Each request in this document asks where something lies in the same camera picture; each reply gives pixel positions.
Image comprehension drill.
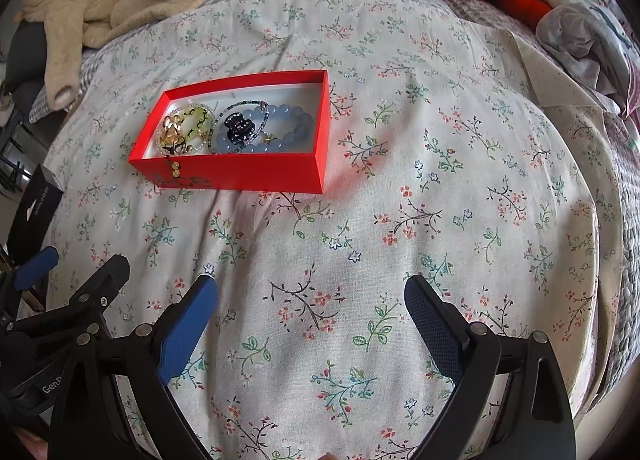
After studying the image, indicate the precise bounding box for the red jewelry box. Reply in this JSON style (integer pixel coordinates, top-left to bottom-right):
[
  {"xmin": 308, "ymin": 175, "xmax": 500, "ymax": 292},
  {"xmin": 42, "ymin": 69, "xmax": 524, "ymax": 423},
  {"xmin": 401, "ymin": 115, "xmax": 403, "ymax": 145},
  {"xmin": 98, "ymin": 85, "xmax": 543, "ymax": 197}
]
[{"xmin": 128, "ymin": 70, "xmax": 330, "ymax": 193}]

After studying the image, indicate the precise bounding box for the black camera box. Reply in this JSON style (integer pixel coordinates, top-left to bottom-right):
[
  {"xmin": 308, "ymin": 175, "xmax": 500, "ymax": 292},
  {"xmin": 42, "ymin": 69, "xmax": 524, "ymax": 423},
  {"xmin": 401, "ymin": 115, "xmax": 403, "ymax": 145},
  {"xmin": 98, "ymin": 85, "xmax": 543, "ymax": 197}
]
[{"xmin": 6, "ymin": 165, "xmax": 63, "ymax": 265}]

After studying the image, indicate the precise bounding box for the light blue bead bracelet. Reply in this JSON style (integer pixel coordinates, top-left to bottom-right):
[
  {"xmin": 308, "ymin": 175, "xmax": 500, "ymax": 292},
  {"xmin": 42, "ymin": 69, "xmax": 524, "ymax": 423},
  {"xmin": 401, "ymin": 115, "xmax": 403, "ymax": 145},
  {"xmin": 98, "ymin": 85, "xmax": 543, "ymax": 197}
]
[{"xmin": 214, "ymin": 102, "xmax": 316, "ymax": 155}]

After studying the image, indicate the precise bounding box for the green bead bracelet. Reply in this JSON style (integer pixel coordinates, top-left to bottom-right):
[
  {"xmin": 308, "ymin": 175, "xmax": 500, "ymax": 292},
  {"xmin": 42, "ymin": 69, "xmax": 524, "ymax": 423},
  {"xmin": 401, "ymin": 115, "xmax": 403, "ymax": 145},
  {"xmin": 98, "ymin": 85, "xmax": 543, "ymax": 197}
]
[{"xmin": 180, "ymin": 106, "xmax": 214, "ymax": 146}]

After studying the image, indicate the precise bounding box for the crumpled grey white cloth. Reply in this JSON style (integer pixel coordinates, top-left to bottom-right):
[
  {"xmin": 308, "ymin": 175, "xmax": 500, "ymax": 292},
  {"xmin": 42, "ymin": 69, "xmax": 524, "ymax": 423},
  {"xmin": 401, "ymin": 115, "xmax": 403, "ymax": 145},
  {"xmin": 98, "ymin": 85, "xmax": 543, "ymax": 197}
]
[{"xmin": 536, "ymin": 0, "xmax": 639, "ymax": 117}]

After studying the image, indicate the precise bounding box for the person's left hand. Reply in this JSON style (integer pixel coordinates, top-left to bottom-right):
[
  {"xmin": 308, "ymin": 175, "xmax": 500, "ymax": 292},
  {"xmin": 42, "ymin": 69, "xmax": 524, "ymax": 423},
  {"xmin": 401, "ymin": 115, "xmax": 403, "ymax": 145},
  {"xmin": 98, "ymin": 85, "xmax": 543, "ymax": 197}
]
[{"xmin": 14, "ymin": 428, "xmax": 49, "ymax": 460}]

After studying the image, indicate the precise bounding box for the dark seed bead necklace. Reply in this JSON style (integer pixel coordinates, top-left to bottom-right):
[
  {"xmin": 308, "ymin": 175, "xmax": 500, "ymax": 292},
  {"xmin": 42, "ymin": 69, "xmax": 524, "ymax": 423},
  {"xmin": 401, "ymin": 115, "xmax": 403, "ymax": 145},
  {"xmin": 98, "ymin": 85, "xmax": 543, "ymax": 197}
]
[{"xmin": 207, "ymin": 100, "xmax": 272, "ymax": 155}]

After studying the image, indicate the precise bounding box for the gold flower jewelry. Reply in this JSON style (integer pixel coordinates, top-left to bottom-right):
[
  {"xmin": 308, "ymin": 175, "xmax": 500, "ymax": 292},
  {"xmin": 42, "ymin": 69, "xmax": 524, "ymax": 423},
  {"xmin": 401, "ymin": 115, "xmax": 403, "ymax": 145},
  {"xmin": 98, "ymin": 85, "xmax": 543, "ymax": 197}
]
[{"xmin": 157, "ymin": 113, "xmax": 192, "ymax": 177}]

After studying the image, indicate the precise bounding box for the black chair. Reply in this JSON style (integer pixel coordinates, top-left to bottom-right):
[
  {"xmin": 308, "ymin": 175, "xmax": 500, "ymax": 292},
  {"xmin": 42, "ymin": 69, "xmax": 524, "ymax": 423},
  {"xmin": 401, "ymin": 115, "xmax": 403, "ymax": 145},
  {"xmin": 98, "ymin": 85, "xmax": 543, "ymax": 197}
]
[{"xmin": 1, "ymin": 21, "xmax": 65, "ymax": 193}]

